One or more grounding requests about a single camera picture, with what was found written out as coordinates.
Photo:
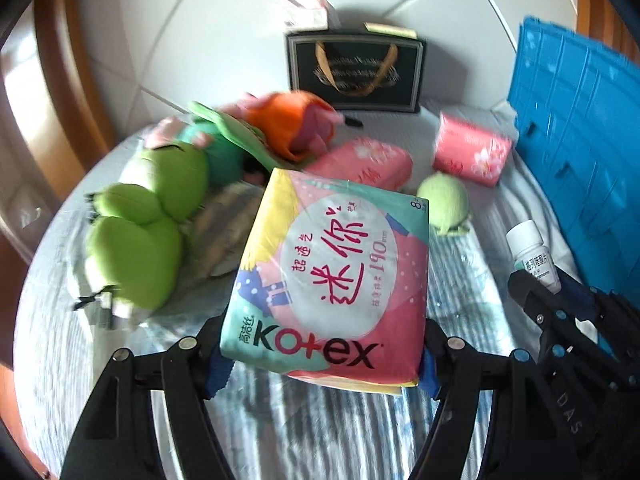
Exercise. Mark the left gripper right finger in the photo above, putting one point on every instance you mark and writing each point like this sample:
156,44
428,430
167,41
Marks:
527,436

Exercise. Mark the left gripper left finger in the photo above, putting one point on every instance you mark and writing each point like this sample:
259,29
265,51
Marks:
115,435

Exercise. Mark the large green frog plush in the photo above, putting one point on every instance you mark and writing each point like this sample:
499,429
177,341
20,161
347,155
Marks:
134,244

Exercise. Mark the Kotex sanitary pad pack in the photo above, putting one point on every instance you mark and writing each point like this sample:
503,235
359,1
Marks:
332,285

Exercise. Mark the white medicine bottle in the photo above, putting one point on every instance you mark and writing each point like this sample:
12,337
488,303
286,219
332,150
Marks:
530,254

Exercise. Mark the striped blue bed sheet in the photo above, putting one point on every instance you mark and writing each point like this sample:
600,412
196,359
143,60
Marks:
271,426

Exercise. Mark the small green round plush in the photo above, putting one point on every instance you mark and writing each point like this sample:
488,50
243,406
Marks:
449,211

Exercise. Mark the pink tissue pack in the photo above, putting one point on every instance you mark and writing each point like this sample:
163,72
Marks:
365,161
470,152

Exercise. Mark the blue plastic storage crate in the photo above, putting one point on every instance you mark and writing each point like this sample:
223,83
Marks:
577,114

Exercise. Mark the pig plush teal shirt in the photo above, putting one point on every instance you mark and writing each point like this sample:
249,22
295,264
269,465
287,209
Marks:
225,160

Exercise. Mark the green dinosaur plush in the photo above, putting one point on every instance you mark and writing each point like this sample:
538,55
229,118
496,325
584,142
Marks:
243,135

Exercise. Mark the pig plush orange dress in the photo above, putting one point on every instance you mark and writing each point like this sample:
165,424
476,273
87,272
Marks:
295,124

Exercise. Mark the black gift bag gold handles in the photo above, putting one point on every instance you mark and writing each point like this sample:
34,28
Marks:
358,70

